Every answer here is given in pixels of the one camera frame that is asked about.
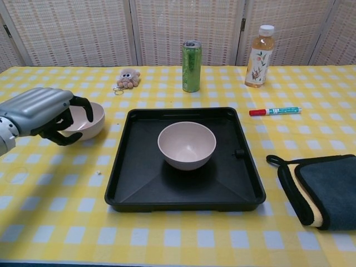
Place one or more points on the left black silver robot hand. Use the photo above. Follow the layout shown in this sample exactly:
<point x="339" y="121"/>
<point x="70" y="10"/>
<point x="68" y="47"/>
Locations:
<point x="36" y="108"/>

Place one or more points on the pink bowl with glossy bottom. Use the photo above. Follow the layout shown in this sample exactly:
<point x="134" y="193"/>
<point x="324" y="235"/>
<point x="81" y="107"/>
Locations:
<point x="94" y="125"/>

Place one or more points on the pink bowl with matte bottom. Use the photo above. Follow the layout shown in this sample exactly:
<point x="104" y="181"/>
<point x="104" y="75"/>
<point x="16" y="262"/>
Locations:
<point x="186" y="150"/>

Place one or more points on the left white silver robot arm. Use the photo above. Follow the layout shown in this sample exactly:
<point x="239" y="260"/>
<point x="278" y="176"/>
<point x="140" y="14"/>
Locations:
<point x="5" y="136"/>

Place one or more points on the black square plastic tray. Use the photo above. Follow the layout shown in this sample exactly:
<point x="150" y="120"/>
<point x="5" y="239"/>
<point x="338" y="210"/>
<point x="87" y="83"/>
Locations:
<point x="139" y="180"/>

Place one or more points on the woven folding screen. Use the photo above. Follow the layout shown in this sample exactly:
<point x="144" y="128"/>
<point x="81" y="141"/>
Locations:
<point x="78" y="30"/>

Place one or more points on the small beige plush toy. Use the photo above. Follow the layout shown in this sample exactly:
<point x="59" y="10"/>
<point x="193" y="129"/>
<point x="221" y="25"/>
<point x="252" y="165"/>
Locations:
<point x="128" y="79"/>

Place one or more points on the yellow white checked tablecloth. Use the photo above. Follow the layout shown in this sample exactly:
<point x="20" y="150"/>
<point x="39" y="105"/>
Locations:
<point x="55" y="208"/>

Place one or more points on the green drink can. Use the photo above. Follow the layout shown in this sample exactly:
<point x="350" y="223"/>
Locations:
<point x="191" y="69"/>

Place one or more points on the orange tea bottle white cap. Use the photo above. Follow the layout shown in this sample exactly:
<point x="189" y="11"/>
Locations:
<point x="258" y="64"/>

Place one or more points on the red capped white marker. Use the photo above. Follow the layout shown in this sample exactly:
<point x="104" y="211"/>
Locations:
<point x="278" y="111"/>

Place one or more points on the folded grey yellow towel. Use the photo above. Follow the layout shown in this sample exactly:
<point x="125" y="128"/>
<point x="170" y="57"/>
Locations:
<point x="331" y="189"/>

